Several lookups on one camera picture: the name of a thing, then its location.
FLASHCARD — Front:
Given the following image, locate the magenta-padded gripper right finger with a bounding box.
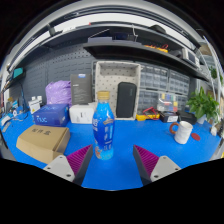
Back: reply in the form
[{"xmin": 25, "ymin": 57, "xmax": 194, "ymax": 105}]
[{"xmin": 132, "ymin": 144, "xmax": 182, "ymax": 186}]

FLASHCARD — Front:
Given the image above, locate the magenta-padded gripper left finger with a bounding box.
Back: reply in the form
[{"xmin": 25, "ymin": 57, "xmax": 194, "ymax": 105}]
[{"xmin": 43, "ymin": 143, "xmax": 94, "ymax": 186}]

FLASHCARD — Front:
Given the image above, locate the blue drink bottle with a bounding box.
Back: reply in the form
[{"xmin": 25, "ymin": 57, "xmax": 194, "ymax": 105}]
[{"xmin": 92, "ymin": 90, "xmax": 116, "ymax": 161}]

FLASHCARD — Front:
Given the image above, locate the brown cardboard box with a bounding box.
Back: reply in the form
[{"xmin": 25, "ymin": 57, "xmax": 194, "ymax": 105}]
[{"xmin": 15, "ymin": 124, "xmax": 72, "ymax": 165}]

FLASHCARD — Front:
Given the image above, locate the black box with white label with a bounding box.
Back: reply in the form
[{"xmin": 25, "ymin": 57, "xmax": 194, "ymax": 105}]
[{"xmin": 159, "ymin": 111, "xmax": 180, "ymax": 124}]

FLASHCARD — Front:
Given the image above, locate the blue cardboard box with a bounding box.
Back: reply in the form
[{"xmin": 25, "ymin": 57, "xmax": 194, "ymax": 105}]
[{"xmin": 31, "ymin": 103, "xmax": 70, "ymax": 128}]

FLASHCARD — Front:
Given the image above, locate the yellow multimeter with red leads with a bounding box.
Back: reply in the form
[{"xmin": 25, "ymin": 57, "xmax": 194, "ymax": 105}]
[{"xmin": 135, "ymin": 107, "xmax": 161, "ymax": 122}]

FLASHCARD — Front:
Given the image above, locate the plain black box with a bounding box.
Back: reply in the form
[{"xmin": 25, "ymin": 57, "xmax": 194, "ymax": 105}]
[{"xmin": 176, "ymin": 110, "xmax": 198, "ymax": 126}]

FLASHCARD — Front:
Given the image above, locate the white cardboard box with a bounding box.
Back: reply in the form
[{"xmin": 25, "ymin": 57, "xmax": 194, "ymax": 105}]
[{"xmin": 68, "ymin": 103, "xmax": 96, "ymax": 125}]

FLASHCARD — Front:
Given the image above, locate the small white carton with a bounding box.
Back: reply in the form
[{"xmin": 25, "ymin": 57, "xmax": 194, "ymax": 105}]
[{"xmin": 28, "ymin": 95, "xmax": 44, "ymax": 115}]

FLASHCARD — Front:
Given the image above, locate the grey small-parts drawer cabinet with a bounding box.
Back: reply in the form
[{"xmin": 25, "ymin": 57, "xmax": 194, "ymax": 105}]
[
  {"xmin": 159, "ymin": 92, "xmax": 190, "ymax": 113},
  {"xmin": 168, "ymin": 70, "xmax": 191, "ymax": 96},
  {"xmin": 139, "ymin": 63, "xmax": 170, "ymax": 92},
  {"xmin": 137, "ymin": 89, "xmax": 161, "ymax": 113}
]

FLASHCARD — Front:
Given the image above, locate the green potted plant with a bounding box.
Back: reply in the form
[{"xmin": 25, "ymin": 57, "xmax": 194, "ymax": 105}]
[{"xmin": 185, "ymin": 87, "xmax": 221, "ymax": 125}]

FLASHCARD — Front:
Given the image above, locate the purple plastic bag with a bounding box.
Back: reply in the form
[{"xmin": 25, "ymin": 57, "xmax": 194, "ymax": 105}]
[{"xmin": 44, "ymin": 79, "xmax": 73, "ymax": 107}]

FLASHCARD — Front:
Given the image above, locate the black zip case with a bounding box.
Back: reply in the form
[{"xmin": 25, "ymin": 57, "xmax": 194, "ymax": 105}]
[{"xmin": 115, "ymin": 81, "xmax": 138, "ymax": 119}]

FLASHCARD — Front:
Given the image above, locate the dark grey upright box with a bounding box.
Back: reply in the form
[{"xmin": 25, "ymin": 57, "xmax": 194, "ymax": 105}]
[{"xmin": 69, "ymin": 73, "xmax": 93, "ymax": 106}]

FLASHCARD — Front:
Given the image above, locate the small monitor with teal screen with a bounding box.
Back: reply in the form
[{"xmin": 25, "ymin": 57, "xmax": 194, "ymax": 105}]
[{"xmin": 11, "ymin": 67, "xmax": 26, "ymax": 81}]

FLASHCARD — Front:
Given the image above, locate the white perforated tray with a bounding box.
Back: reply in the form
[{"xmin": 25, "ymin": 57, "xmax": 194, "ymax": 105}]
[{"xmin": 94, "ymin": 60, "xmax": 142, "ymax": 121}]

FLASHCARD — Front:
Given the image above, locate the white metal rack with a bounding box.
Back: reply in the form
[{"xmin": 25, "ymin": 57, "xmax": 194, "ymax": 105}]
[{"xmin": 194, "ymin": 34, "xmax": 224, "ymax": 101}]

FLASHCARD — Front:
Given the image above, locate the white mug with brown handle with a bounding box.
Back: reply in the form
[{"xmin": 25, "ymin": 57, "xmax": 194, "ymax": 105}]
[{"xmin": 169, "ymin": 120, "xmax": 194, "ymax": 145}]

